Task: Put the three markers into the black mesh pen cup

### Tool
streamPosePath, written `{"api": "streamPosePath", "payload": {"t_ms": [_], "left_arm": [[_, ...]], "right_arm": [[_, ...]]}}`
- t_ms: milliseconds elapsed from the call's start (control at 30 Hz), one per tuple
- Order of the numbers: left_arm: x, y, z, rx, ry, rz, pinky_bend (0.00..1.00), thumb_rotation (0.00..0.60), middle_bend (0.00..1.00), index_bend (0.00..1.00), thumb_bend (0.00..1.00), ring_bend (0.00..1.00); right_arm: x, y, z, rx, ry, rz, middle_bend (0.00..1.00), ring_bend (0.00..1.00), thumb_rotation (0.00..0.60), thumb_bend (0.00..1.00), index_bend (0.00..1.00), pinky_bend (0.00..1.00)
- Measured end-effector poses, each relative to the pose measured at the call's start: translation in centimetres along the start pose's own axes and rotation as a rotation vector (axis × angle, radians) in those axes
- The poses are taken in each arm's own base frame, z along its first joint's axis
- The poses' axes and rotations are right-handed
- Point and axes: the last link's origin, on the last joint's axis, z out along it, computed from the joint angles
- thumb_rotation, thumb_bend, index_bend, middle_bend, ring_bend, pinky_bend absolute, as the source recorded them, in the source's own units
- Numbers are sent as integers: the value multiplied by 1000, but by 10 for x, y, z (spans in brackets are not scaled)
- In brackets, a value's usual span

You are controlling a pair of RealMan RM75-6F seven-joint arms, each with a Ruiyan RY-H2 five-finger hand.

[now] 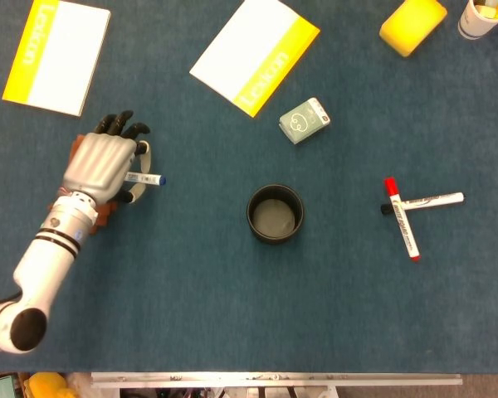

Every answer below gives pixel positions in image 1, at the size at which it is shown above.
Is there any teal box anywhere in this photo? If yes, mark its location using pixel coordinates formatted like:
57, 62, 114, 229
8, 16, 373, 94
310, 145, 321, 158
0, 374, 20, 398

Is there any yellow plastic object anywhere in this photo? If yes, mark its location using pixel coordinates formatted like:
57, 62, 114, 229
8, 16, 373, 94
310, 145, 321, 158
27, 371, 78, 398

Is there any yellow sponge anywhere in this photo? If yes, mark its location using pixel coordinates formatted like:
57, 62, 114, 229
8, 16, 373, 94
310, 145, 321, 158
378, 0, 448, 58

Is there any green tissue pack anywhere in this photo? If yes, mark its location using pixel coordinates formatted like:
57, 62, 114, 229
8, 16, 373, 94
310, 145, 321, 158
279, 97, 332, 146

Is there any red-capped white marker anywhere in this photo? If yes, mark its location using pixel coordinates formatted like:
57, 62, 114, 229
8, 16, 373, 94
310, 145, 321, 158
383, 177, 422, 263

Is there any white paper cup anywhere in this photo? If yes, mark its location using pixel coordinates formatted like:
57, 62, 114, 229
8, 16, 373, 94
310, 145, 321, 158
457, 0, 498, 41

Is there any blue-capped white marker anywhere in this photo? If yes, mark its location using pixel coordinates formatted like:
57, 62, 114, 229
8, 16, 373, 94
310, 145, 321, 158
124, 171, 168, 187

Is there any aluminium frame rail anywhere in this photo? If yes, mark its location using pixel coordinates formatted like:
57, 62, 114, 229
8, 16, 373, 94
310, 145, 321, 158
90, 371, 464, 389

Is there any brown folded cloth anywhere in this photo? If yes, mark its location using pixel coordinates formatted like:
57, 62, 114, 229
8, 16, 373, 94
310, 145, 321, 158
68, 133, 118, 238

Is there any black round cup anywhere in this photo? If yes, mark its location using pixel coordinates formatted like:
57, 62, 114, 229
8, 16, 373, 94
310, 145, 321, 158
246, 184, 305, 245

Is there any yellow and white notebook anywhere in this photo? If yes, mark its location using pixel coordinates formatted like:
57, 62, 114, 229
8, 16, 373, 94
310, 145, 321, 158
2, 0, 112, 118
188, 0, 321, 119

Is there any black-capped white marker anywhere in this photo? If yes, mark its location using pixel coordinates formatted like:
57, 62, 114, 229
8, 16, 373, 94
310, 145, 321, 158
379, 192, 466, 216

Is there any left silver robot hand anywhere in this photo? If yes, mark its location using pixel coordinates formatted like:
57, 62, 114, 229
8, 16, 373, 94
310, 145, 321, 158
61, 109, 153, 205

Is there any blue felt table mat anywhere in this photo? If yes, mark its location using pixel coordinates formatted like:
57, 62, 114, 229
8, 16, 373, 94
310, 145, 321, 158
0, 0, 498, 374

